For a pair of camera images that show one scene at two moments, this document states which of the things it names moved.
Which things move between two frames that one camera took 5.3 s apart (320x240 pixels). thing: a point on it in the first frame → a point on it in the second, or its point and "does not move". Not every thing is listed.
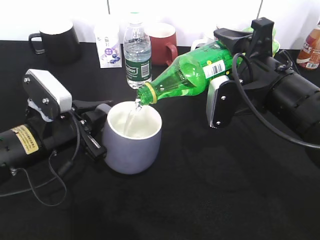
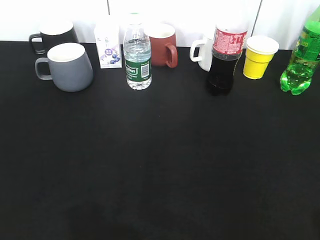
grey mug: (133, 135) → (71, 69)
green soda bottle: (190, 73) → (297, 77)
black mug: (61, 44) does not move
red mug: (163, 43) does not move
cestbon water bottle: (137, 50) does not move
